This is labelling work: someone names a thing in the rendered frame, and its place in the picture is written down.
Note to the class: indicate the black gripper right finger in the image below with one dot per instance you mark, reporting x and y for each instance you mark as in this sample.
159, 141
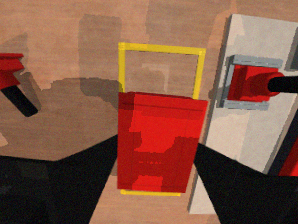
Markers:
242, 195

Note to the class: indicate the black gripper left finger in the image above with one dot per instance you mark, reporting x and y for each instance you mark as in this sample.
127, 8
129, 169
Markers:
70, 187

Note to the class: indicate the yellow rectangular outline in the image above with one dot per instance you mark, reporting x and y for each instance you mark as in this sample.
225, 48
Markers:
164, 49

